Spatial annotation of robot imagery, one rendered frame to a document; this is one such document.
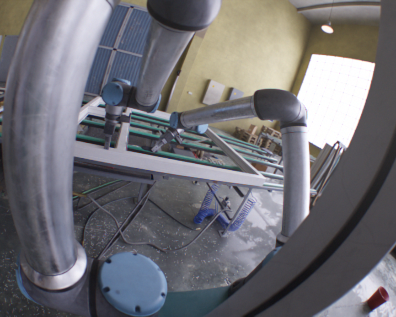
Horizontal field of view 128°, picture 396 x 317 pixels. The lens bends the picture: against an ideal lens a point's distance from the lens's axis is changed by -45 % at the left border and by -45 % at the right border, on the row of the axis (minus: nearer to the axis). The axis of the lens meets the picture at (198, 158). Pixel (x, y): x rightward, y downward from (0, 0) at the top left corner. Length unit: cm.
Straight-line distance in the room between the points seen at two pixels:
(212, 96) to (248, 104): 725
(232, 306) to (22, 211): 27
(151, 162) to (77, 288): 75
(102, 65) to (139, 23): 218
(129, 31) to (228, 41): 416
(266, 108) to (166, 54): 38
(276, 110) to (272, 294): 55
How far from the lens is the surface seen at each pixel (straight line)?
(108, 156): 96
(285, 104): 63
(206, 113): 79
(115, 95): 70
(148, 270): 41
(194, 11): 26
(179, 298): 70
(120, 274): 39
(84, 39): 21
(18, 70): 22
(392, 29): 15
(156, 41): 35
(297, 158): 69
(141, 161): 96
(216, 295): 76
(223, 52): 826
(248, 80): 890
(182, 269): 164
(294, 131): 70
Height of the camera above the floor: 134
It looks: 20 degrees down
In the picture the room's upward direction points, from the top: 22 degrees clockwise
